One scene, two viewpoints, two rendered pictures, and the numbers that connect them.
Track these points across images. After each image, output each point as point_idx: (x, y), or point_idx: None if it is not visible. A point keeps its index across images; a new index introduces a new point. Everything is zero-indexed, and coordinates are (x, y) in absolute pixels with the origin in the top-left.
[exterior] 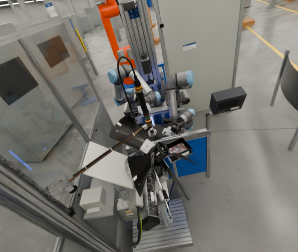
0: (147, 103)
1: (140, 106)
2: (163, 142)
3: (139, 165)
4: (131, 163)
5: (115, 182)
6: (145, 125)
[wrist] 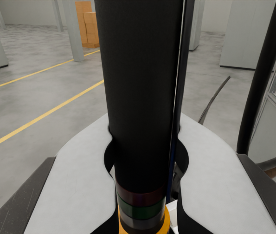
0: (40, 209)
1: (202, 210)
2: None
3: (201, 114)
4: (219, 87)
5: None
6: (173, 210)
